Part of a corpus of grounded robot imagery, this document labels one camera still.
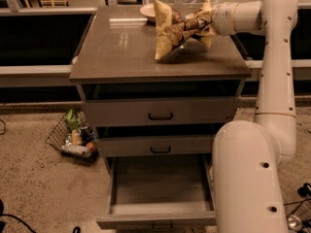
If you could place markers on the brown chip bag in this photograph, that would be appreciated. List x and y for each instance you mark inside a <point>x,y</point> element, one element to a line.
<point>173,28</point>

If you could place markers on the black wire basket right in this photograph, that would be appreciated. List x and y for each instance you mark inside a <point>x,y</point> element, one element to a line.
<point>303,210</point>

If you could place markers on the green lettuce toy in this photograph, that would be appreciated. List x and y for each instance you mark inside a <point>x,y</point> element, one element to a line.
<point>72,120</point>

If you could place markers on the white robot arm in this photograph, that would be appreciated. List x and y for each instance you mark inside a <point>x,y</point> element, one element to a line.
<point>247,154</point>

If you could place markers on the grey drawer cabinet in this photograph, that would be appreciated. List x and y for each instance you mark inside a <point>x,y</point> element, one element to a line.
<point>120,47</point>

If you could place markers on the beige bowl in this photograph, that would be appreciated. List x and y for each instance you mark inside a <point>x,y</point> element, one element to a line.
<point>149,12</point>

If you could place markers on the silver can in basket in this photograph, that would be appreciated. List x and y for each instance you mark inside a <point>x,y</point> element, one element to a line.
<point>77,150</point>

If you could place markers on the grey bottom drawer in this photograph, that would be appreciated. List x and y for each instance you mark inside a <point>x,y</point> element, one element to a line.
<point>159,192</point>

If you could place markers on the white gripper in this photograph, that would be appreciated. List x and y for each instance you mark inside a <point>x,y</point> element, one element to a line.
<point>224,17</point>

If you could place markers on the grey drawer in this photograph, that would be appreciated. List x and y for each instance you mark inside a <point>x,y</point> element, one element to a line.
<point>142,104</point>
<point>159,192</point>
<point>156,139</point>

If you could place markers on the silver can right basket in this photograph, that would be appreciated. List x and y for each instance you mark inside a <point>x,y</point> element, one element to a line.
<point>294,223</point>

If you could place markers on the grey top drawer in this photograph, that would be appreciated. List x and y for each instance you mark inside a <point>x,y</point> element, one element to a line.
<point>142,104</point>

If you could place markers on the yellow bottle in basket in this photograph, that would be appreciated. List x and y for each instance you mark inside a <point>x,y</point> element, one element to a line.
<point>76,137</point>

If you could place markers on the grey middle drawer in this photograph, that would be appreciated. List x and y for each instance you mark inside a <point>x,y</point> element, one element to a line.
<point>156,139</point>

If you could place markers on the black wire basket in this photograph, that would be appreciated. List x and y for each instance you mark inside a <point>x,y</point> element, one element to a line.
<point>62,136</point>
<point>303,210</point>

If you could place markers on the black wire basket left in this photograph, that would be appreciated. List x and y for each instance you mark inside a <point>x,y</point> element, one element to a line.
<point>62,136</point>

